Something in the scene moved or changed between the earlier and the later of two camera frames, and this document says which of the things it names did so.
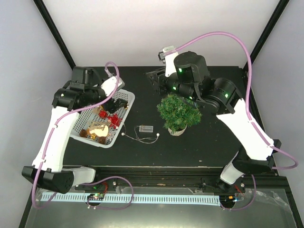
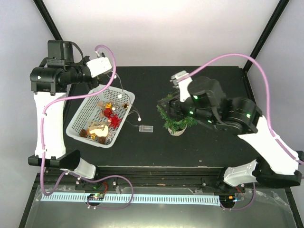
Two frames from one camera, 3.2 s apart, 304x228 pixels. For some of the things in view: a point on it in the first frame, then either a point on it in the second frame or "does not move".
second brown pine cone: [83, 133] does not move
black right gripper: [158, 85] → [172, 108]
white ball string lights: [145, 140] → [141, 128]
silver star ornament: [111, 134] does not move
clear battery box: [146, 128] does not move
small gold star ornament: [93, 136] does not move
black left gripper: [115, 105] → [93, 83]
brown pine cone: [102, 139] does not move
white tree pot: [177, 133] does not move
